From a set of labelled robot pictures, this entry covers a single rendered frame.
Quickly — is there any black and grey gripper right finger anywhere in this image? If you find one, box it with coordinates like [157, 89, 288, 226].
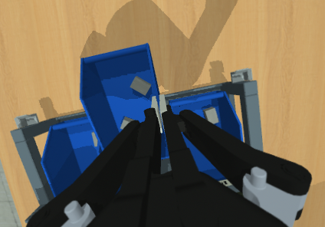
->
[159, 94, 312, 227]

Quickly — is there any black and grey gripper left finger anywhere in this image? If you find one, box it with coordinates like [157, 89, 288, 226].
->
[26, 96, 163, 227]

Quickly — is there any blue bin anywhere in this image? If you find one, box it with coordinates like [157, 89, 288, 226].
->
[80, 45, 160, 151]
[41, 117, 102, 197]
[169, 92, 244, 181]

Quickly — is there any grey metal shelf rack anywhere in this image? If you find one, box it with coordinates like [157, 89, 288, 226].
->
[10, 68, 263, 223]

